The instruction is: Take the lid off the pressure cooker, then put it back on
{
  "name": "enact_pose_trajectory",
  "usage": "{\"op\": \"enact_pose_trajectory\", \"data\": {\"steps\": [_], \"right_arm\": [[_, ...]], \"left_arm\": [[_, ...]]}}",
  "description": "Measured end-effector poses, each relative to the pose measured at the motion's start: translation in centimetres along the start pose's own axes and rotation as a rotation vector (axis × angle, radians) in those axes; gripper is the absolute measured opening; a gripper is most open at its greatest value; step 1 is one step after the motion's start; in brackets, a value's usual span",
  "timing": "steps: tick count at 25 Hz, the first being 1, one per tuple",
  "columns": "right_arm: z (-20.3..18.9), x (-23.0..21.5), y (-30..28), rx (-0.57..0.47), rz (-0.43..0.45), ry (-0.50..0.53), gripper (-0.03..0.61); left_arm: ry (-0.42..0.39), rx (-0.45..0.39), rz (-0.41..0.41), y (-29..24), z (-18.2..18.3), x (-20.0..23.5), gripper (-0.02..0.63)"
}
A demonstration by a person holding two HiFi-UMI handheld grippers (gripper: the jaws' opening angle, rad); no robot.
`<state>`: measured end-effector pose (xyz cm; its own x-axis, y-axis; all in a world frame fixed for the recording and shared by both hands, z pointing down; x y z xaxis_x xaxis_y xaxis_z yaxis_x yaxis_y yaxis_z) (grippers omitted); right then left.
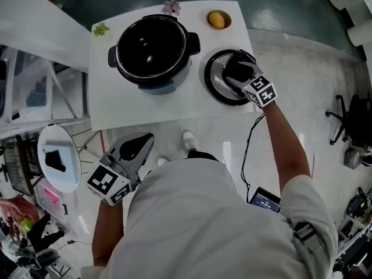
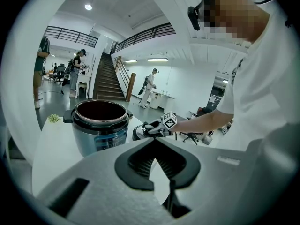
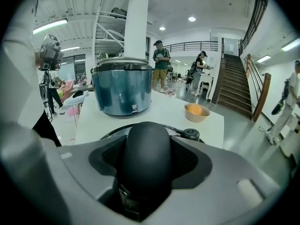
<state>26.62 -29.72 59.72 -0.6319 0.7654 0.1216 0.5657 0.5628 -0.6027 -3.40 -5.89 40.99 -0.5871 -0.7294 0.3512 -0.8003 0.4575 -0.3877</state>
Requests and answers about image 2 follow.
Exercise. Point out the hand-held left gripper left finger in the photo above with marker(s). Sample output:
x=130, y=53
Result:
x=98, y=172

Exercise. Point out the black head-mounted camera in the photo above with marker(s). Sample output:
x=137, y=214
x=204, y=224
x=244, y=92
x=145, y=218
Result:
x=194, y=17

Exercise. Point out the person's right forearm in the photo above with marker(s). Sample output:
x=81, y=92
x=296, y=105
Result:
x=201, y=123

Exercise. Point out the white desk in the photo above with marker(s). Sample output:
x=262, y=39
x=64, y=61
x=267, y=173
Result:
x=161, y=101

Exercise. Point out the black balcony railing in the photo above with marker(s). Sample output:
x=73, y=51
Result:
x=145, y=36
x=70, y=36

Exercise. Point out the round ceiling light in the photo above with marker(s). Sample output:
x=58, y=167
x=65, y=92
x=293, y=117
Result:
x=88, y=7

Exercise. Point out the dark wooden staircase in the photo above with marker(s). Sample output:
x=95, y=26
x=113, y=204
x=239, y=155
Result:
x=107, y=83

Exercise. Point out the white curved-leg console table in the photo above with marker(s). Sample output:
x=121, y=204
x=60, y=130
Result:
x=84, y=78

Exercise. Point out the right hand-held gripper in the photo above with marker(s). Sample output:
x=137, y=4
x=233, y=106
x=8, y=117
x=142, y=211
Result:
x=168, y=122

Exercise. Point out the person's white shirt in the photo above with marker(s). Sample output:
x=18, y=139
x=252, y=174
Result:
x=257, y=90

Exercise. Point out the ceiling tube light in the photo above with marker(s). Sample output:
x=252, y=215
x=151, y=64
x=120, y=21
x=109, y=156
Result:
x=130, y=61
x=157, y=59

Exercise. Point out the person's head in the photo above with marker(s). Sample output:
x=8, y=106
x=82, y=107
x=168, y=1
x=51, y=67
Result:
x=236, y=15

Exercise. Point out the dark blue pressure cooker pot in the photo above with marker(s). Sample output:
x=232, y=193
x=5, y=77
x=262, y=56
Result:
x=98, y=137

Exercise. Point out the silver black cooker lid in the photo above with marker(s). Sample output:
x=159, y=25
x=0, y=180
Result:
x=138, y=132

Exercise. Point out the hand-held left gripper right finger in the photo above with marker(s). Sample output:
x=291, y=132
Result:
x=211, y=172

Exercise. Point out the small green plant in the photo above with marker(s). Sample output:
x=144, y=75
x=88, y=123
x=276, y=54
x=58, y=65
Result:
x=54, y=118

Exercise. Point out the black office chair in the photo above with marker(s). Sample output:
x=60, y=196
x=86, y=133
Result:
x=60, y=71
x=192, y=137

